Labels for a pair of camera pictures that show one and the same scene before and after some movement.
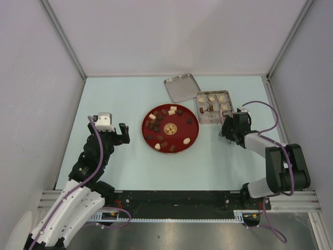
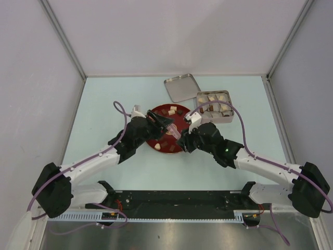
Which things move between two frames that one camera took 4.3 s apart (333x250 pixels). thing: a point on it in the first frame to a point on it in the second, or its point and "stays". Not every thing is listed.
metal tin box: x=212 y=106 stays
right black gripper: x=228 y=122 to x=184 y=141
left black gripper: x=124 y=131 to x=159 y=124
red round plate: x=170 y=128 stays
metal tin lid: x=181 y=88 stays
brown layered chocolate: x=172 y=148 stays
